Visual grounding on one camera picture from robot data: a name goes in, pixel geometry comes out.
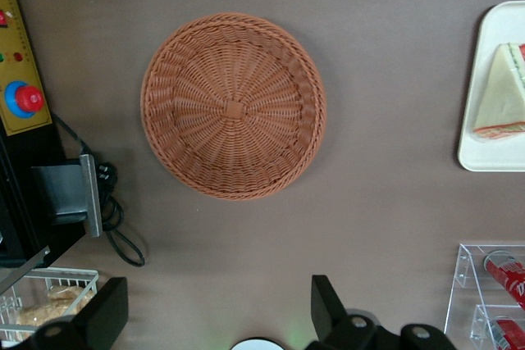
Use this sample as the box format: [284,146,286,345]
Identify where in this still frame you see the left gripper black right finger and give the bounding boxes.
[305,275,454,350]

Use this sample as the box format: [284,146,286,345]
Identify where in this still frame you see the rice cracker snack pack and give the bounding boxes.
[47,285,94,314]
[16,304,77,329]

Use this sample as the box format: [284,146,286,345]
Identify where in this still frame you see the round brown wicker basket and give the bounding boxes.
[139,12,328,202]

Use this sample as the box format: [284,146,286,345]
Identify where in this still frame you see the clear acrylic bottle rack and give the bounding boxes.
[443,243,525,350]

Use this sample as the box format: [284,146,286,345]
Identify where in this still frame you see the red cola bottle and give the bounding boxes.
[486,316,525,350]
[482,249,525,312]

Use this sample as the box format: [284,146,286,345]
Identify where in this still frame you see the beige plastic tray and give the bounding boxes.
[457,0,525,173]

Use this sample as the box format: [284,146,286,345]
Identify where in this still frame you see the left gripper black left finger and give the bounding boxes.
[30,276,130,350]

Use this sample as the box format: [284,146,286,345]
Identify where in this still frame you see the white wire rack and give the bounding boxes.
[0,270,100,343]

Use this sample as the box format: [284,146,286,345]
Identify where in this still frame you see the black control box yellow panel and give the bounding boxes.
[0,0,87,269]

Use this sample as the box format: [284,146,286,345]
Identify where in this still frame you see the black power cable with plug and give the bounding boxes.
[51,114,147,268]

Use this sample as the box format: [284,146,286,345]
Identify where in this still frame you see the triangle sandwich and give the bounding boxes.
[472,42,525,142]

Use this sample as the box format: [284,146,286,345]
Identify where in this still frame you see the grey metal bracket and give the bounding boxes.
[30,153,103,239]

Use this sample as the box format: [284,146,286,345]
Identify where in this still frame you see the silver aluminium bar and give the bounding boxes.
[0,245,51,296]

